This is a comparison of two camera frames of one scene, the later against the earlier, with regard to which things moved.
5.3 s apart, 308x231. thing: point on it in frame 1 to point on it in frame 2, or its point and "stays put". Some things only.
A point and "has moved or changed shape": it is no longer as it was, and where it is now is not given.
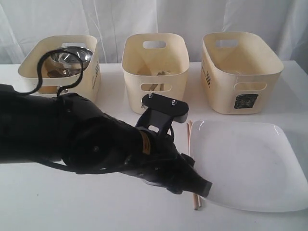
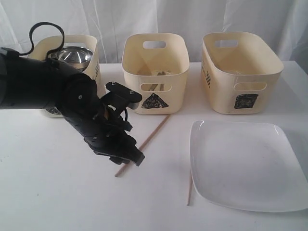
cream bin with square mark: x=238 y=71 stays put
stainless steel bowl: x=70 y=60 stays put
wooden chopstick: x=189 y=122 has moved or changed shape
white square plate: x=250 y=165 stays put
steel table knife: x=153 y=86 stays put
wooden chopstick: x=190 y=126 to x=189 y=189
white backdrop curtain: x=109 y=21 stays put
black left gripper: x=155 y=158 to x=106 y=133
